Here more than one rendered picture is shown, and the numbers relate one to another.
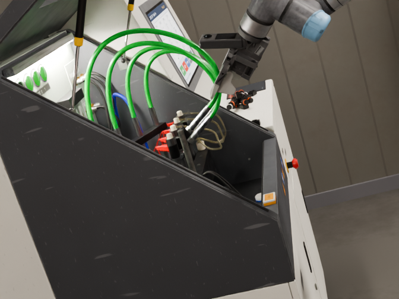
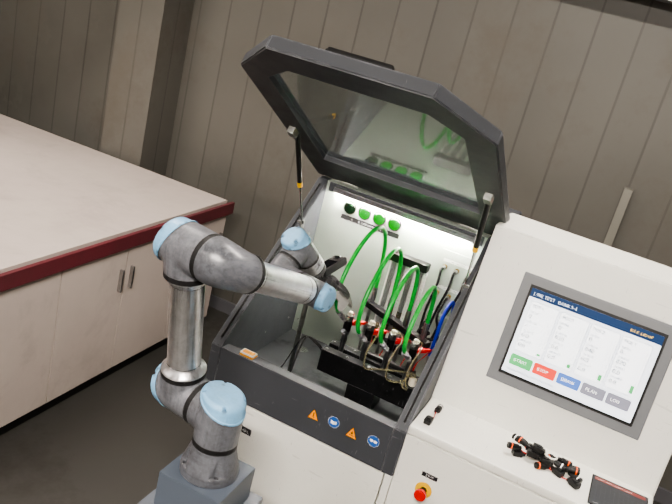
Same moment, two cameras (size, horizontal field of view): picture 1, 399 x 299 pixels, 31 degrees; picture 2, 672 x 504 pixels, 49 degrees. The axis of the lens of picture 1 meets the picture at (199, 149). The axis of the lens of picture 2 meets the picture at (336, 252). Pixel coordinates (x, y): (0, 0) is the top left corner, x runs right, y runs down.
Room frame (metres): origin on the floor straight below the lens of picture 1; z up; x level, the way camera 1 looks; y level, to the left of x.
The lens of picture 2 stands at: (2.23, -2.19, 2.12)
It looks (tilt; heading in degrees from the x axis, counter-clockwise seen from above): 19 degrees down; 100
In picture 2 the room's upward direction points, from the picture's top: 14 degrees clockwise
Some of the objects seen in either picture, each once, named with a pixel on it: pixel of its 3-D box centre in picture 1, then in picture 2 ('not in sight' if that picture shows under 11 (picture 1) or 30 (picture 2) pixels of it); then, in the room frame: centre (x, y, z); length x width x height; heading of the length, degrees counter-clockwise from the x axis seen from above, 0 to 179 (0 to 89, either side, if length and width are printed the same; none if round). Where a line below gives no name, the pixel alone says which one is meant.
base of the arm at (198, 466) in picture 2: not in sight; (212, 453); (1.77, -0.66, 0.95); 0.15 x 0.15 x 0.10
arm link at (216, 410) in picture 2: not in sight; (218, 413); (1.76, -0.66, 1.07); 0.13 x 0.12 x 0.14; 159
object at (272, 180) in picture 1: (276, 197); (301, 404); (1.88, -0.17, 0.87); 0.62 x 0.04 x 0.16; 170
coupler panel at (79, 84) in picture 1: (91, 108); (447, 295); (2.20, 0.28, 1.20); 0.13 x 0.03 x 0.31; 170
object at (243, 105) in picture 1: (241, 96); (546, 457); (2.62, -0.21, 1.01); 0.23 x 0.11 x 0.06; 170
